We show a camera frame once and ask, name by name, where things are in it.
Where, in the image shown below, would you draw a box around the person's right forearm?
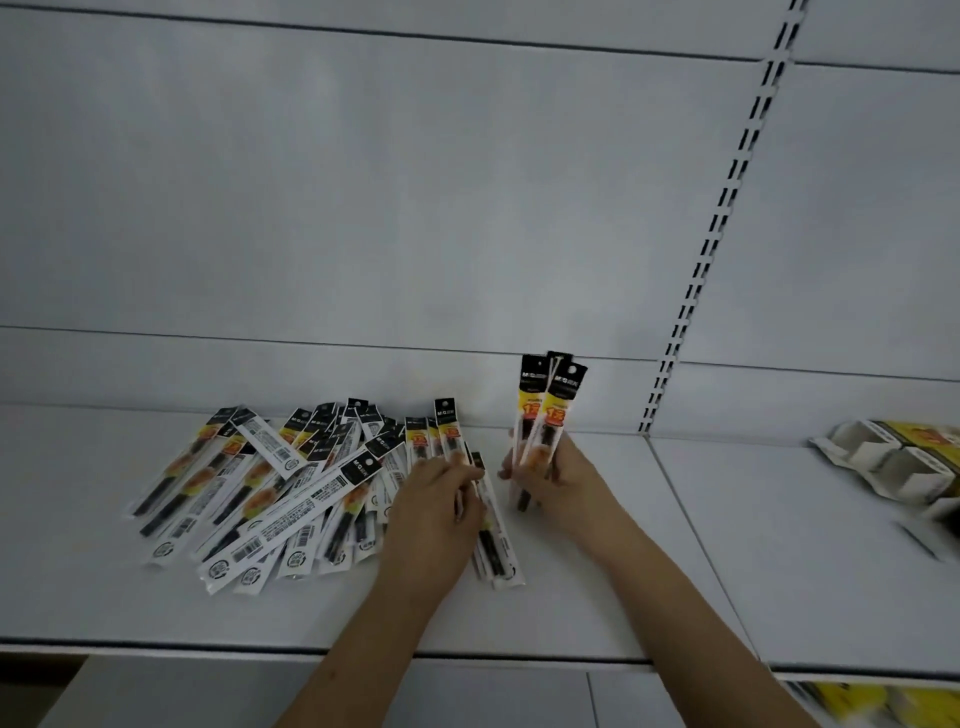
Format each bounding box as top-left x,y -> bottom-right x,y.
588,517 -> 822,728

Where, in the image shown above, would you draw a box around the person's left hand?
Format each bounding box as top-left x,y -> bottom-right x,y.
377,453 -> 489,601

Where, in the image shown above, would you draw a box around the person's right hand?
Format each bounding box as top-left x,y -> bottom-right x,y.
497,432 -> 625,562

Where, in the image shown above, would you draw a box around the person's left forearm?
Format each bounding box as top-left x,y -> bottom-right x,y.
273,577 -> 455,728

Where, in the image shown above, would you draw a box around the white metal shelf board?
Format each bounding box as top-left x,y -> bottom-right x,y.
0,403 -> 759,667
648,435 -> 960,682

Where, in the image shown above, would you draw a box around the white yellow cardboard display box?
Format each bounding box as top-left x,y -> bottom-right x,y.
808,418 -> 960,520

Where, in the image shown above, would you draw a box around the slotted white shelf upright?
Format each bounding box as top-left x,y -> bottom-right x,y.
637,0 -> 810,436

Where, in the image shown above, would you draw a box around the yellow packets on lower shelf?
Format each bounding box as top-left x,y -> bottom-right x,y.
783,678 -> 960,728

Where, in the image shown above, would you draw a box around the pile of black refill packets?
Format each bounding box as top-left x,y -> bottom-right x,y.
126,396 -> 481,599

